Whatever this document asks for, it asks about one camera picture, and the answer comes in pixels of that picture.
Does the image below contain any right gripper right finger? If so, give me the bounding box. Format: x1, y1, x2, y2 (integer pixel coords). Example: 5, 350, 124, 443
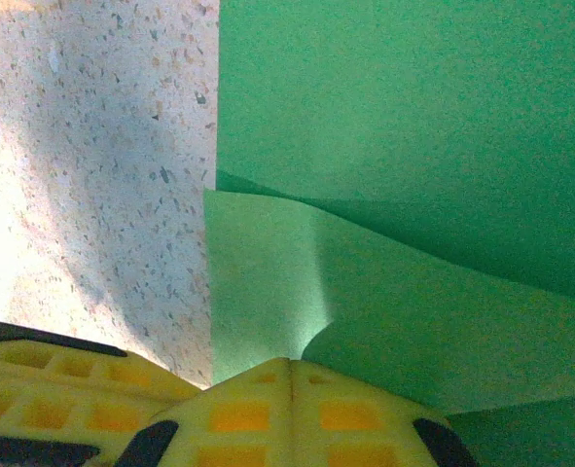
290, 358, 478, 467

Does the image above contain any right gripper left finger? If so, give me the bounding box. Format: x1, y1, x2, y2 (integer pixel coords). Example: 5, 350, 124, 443
116, 357, 292, 467

